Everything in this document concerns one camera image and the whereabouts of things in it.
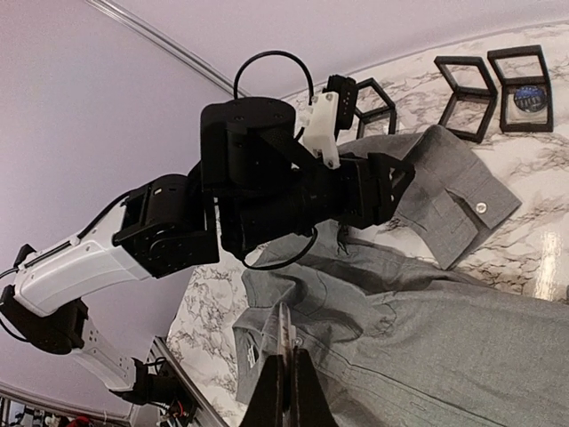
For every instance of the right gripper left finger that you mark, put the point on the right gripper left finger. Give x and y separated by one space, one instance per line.
266 407

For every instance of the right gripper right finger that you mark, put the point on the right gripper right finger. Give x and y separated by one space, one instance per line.
308 406

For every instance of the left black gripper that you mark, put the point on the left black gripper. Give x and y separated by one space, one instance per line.
373 188

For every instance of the grey button shirt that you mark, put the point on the grey button shirt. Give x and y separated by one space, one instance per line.
458 317

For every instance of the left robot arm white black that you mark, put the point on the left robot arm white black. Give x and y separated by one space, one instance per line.
259 178

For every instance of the front aluminium rail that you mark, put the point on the front aluminium rail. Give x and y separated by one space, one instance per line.
206 415

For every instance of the left black display frame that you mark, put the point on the left black display frame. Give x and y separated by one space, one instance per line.
369 115

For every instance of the black display frame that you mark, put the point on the black display frame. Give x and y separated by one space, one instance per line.
486 94
516 67
369 115

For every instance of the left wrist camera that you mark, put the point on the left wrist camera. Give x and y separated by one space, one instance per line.
330 111

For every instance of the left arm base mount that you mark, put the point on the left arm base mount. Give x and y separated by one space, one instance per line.
157 384

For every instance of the middle black display frame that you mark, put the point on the middle black display frame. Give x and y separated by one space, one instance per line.
486 94

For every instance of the right black display frame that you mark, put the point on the right black display frame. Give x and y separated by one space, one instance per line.
516 67

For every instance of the left aluminium frame post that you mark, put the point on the left aluminium frame post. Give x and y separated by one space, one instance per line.
162 41

